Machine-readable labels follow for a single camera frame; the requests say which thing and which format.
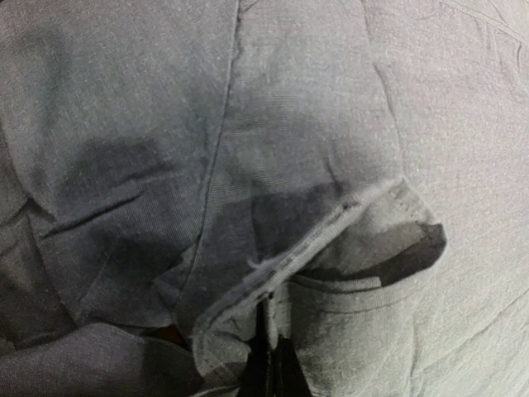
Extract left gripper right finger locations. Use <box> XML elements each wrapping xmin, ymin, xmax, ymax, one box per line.
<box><xmin>274</xmin><ymin>337</ymin><xmax>312</xmax><ymax>397</ymax></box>

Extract grey long sleeve shirt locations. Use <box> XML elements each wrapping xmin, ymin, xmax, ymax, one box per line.
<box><xmin>1</xmin><ymin>1</ymin><xmax>528</xmax><ymax>396</ymax></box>

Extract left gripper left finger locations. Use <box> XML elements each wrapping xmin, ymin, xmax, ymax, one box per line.
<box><xmin>236</xmin><ymin>302</ymin><xmax>269</xmax><ymax>397</ymax></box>

